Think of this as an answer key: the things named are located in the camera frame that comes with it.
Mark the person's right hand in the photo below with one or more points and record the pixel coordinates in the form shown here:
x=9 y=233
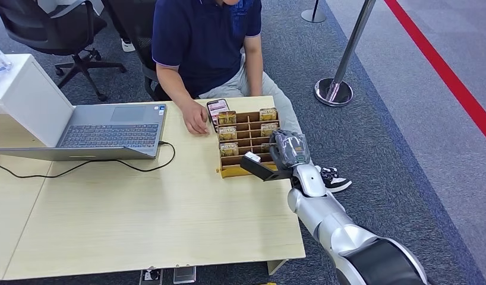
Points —
x=195 y=118

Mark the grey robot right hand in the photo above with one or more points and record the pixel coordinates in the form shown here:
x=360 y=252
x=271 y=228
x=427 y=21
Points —
x=291 y=151

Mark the smartphone with lit screen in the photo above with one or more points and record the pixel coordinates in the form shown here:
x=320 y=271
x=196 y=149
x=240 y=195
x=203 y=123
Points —
x=217 y=108

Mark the person's left forearm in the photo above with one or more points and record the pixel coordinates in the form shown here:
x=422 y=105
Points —
x=253 y=67

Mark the person's right forearm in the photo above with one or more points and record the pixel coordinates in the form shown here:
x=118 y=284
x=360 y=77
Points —
x=172 y=84

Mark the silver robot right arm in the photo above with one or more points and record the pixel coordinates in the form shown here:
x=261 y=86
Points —
x=345 y=232

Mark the wooden card rack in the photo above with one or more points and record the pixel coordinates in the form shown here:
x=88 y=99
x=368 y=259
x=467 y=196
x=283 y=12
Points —
x=245 y=139

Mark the person's black white shoe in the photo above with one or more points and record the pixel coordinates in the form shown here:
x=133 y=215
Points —
x=334 y=180

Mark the person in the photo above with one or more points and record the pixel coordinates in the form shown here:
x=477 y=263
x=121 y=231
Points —
x=205 y=39

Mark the grey laptop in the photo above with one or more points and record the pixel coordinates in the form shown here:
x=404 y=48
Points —
x=109 y=131

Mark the black mesh office chair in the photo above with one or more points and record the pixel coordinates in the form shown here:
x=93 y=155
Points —
x=136 y=27

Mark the silver floor plate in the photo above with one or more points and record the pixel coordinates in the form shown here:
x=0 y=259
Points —
x=184 y=275

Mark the black floor power socket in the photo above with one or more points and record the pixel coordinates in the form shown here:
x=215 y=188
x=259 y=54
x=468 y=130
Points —
x=151 y=276

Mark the black office chair with wheels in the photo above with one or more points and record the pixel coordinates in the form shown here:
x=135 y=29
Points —
x=54 y=27

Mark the white box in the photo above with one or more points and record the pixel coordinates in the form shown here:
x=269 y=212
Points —
x=26 y=98

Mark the wrist camera box with bracket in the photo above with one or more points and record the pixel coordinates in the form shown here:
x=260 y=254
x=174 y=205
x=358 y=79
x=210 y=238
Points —
x=262 y=169

